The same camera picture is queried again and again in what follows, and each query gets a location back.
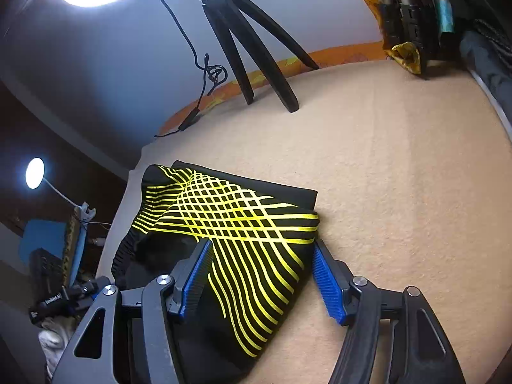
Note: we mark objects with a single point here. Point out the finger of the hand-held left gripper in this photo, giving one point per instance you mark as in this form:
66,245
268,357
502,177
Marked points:
92,294

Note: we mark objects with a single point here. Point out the white clip-on desk lamp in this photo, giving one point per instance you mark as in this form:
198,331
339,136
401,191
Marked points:
35,172

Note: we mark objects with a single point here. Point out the light grey crumpled cloth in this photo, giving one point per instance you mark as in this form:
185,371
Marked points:
54,340

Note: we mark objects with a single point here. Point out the yellow patterned cloth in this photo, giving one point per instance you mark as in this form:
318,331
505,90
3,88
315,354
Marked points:
406,54

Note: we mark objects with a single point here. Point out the leopard print cloth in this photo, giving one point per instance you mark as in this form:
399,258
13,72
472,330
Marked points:
71,248

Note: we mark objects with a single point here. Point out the teal fabric strip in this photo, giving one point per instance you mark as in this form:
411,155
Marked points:
444,12

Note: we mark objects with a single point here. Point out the folded silver tripod stand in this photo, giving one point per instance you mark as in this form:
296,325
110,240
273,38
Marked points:
412,24

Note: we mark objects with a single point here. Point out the blue chair with leopard cloth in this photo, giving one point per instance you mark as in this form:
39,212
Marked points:
44,236

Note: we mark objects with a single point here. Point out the black ribbed box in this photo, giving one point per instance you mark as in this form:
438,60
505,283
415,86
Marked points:
46,272

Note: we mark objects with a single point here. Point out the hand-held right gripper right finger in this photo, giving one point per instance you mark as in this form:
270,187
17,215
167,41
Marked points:
326,284

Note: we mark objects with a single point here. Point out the black pants with yellow stripes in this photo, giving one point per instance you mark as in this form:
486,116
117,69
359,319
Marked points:
248,228

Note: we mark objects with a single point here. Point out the black mini tripod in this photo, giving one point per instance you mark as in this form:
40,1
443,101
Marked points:
232,48

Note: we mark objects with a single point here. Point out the beige blanket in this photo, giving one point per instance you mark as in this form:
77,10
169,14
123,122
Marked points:
400,160

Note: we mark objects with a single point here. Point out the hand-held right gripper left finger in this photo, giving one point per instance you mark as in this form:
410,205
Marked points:
198,276

